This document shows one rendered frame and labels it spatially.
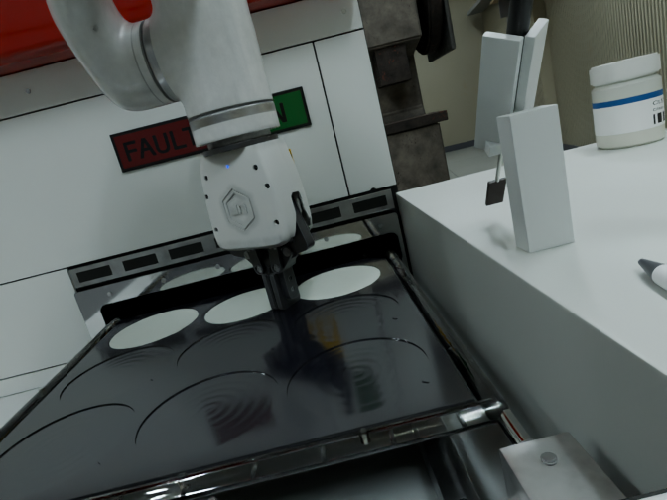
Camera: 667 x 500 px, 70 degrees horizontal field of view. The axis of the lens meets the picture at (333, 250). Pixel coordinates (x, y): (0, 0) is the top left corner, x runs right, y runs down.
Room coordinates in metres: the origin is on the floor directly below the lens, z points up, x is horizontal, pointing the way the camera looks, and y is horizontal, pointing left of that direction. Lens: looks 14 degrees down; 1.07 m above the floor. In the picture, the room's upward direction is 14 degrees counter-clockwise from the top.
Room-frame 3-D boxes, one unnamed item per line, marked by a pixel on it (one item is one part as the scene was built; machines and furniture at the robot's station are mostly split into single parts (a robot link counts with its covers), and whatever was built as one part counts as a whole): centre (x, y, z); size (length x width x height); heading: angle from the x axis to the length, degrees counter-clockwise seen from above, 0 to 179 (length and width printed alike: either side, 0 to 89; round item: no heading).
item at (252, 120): (0.49, 0.06, 1.09); 0.09 x 0.08 x 0.03; 54
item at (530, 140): (0.31, -0.13, 1.03); 0.06 x 0.04 x 0.13; 0
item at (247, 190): (0.49, 0.06, 1.03); 0.10 x 0.07 x 0.11; 54
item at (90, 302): (0.63, 0.13, 0.89); 0.44 x 0.02 x 0.10; 90
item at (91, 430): (0.42, 0.11, 0.90); 0.34 x 0.34 x 0.01; 0
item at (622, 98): (0.56, -0.37, 1.01); 0.07 x 0.07 x 0.10
